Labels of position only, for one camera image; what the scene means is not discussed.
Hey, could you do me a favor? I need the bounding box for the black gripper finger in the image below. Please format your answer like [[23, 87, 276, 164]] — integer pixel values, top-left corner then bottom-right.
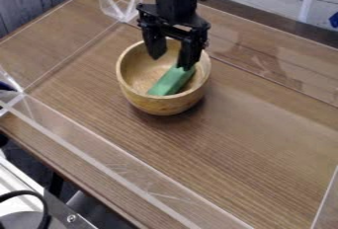
[[177, 37, 203, 71], [141, 22, 167, 60]]

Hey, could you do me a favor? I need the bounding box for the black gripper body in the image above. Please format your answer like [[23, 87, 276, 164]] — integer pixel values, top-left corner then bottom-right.
[[137, 0, 210, 47]]

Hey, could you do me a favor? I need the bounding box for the brown wooden bowl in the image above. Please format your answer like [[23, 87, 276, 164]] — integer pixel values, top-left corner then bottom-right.
[[117, 39, 211, 115]]

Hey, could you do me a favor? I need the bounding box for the green rectangular block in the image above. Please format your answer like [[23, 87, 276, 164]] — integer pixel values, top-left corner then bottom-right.
[[147, 65, 195, 96]]

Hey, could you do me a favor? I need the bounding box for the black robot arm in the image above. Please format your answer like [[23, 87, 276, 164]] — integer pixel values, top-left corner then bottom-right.
[[137, 0, 211, 71]]

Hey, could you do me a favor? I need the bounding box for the white container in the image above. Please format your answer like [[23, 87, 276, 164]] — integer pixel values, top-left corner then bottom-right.
[[298, 0, 338, 32]]

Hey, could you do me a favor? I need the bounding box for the clear acrylic front barrier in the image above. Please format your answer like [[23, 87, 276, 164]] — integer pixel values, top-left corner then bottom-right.
[[0, 66, 254, 229]]

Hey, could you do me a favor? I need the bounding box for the clear acrylic corner bracket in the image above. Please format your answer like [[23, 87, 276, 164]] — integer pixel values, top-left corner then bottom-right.
[[99, 0, 143, 23]]

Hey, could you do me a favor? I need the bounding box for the grey metal bracket with screw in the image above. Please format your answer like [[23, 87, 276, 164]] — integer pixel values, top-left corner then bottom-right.
[[44, 191, 98, 229]]

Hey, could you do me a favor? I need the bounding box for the black cable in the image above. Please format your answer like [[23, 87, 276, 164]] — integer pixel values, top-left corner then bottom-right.
[[0, 190, 54, 229]]

